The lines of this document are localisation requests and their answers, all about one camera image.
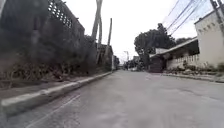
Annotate white building with flat roof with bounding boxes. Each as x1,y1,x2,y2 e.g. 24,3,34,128
194,6,224,69

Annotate utility pole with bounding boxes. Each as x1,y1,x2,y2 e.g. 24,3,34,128
209,0,224,38

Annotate grey concrete sidewalk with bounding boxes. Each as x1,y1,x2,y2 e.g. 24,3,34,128
0,75,91,100

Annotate grey concrete road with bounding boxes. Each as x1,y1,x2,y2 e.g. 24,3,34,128
0,69,224,128

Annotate low building with sloped roof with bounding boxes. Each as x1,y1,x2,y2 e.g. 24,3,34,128
148,36,201,73

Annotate dark wall with lattice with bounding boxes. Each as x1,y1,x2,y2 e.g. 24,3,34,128
0,0,98,81

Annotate street lamp pole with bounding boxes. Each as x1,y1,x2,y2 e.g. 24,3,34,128
123,50,130,70

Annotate tall leaning pole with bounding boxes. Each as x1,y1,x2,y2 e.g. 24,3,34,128
90,0,104,64

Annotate low concrete kerb strip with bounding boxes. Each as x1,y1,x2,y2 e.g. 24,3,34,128
161,71,224,84

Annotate overhead wires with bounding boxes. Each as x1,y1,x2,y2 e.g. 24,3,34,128
161,0,214,36

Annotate dry plants along wall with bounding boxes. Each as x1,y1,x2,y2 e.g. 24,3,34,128
0,59,101,88

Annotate large dark tree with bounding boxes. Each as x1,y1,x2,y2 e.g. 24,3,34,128
133,22,178,69

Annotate short leaning pole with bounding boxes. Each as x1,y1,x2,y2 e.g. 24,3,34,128
104,18,114,58

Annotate concrete kerb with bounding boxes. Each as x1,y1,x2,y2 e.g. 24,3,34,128
0,70,114,116

